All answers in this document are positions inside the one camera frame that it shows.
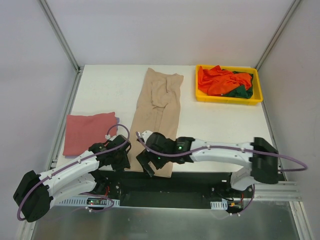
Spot beige t shirt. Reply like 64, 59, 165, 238
128, 67, 184, 172

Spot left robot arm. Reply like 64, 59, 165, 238
13, 135, 131, 223

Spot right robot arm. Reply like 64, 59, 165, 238
136, 130, 279, 198

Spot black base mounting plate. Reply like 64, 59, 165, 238
90, 170, 257, 210

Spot folded purple t shirt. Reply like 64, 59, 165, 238
63, 115, 121, 159

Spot folded red t shirt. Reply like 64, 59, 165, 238
62, 111, 117, 158

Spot yellow plastic bin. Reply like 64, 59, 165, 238
195, 65, 263, 106

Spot orange t shirt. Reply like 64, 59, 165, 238
197, 65, 251, 97

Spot green t shirt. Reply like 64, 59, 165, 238
221, 72, 254, 99

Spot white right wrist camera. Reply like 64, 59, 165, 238
140, 130, 153, 141

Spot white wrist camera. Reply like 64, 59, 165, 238
105, 134, 117, 141
140, 130, 153, 141

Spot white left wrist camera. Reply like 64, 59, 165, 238
105, 134, 117, 141

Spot left perforated cable tray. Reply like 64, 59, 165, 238
52, 195, 120, 208

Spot perforated cable tray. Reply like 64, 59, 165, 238
210, 200, 228, 211
52, 195, 120, 208

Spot aluminium frame rail left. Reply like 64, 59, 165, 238
44, 66, 84, 172

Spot aluminium frame rail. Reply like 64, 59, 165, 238
252, 181, 303, 202
44, 66, 84, 172

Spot right perforated cable tray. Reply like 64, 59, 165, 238
210, 200, 228, 211

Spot aluminium front frame rail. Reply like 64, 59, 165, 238
252, 181, 303, 202

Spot aluminium frame post left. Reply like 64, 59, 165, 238
37, 0, 81, 73

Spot aluminium frame post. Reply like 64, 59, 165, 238
255, 0, 303, 70
37, 0, 81, 73

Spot aluminium frame post right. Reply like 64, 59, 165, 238
255, 0, 303, 70

